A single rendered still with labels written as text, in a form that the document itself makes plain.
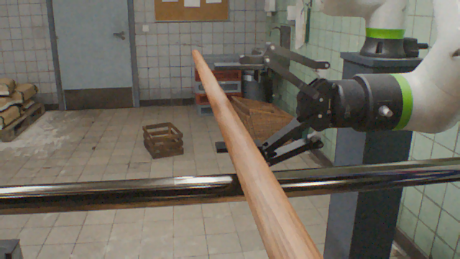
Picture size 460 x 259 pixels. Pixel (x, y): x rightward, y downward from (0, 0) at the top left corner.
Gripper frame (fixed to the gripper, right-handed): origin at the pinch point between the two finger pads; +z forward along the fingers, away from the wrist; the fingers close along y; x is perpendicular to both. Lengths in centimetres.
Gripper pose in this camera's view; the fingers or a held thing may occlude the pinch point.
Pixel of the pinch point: (226, 108)
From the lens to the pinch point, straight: 53.9
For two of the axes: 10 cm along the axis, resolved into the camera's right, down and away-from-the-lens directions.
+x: -1.4, -3.1, 9.4
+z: -9.9, 0.5, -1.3
